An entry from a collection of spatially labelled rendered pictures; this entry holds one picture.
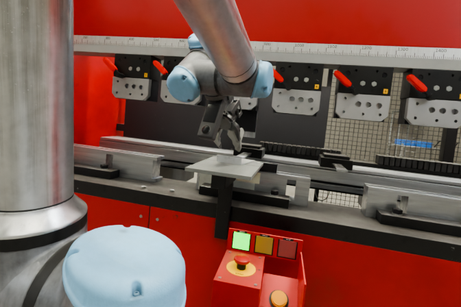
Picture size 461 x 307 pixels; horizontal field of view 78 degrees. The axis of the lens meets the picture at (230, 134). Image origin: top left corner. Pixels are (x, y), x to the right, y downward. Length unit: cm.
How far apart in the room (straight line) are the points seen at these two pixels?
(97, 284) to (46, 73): 21
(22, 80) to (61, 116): 5
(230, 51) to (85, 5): 92
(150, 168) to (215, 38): 75
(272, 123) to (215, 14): 113
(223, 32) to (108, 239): 30
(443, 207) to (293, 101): 54
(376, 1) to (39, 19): 90
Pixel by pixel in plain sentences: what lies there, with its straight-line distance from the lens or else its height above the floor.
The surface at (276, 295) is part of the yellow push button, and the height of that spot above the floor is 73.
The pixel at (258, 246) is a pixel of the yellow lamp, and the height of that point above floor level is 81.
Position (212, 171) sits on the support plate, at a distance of 75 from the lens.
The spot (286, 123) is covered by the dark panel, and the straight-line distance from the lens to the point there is 149.
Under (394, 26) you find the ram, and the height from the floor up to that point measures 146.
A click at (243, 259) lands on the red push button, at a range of 75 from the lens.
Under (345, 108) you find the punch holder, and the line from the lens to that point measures 95.
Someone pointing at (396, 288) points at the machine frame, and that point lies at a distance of 99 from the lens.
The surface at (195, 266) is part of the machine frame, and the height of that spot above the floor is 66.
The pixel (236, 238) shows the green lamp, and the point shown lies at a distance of 83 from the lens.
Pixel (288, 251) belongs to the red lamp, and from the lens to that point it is 83.
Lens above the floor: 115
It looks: 4 degrees down
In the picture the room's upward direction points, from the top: 6 degrees clockwise
